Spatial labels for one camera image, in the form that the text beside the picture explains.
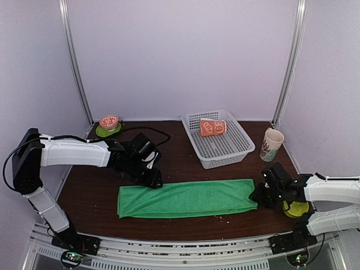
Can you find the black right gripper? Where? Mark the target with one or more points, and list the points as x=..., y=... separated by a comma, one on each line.
x=256, y=197

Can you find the left aluminium frame post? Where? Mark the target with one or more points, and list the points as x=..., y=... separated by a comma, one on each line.
x=64, y=13

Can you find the green saucer plate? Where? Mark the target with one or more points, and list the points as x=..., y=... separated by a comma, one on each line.
x=103, y=133

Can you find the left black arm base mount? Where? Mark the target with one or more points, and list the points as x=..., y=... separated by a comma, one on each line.
x=69, y=239

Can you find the red patterned ceramic bowl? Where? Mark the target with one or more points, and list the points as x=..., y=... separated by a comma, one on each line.
x=109, y=122

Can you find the aluminium frame post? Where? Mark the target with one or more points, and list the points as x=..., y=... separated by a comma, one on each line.
x=293, y=55
x=64, y=13

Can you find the green microfiber towel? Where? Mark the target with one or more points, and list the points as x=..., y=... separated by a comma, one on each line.
x=187, y=199

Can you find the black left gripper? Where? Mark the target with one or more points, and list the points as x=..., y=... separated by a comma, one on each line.
x=152, y=181

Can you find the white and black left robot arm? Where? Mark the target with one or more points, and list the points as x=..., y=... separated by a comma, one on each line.
x=136, y=158

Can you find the white plastic mesh basket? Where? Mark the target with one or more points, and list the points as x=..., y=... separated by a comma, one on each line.
x=218, y=150

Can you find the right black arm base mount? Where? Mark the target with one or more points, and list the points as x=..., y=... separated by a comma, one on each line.
x=289, y=242

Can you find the orange bunny pattern towel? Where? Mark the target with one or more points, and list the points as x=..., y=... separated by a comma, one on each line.
x=210, y=127

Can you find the front aluminium rail base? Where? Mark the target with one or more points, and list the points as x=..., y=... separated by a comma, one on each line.
x=241, y=253

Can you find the cream patterned ceramic mug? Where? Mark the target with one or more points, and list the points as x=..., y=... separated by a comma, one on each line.
x=272, y=142

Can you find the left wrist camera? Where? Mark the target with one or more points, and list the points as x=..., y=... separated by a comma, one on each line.
x=149, y=161

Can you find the right aluminium frame post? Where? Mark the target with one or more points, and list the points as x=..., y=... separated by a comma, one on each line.
x=293, y=55

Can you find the lime green bowl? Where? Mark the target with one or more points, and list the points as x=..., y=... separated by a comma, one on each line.
x=295, y=209

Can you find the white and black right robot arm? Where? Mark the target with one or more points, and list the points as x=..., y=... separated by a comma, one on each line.
x=279, y=187

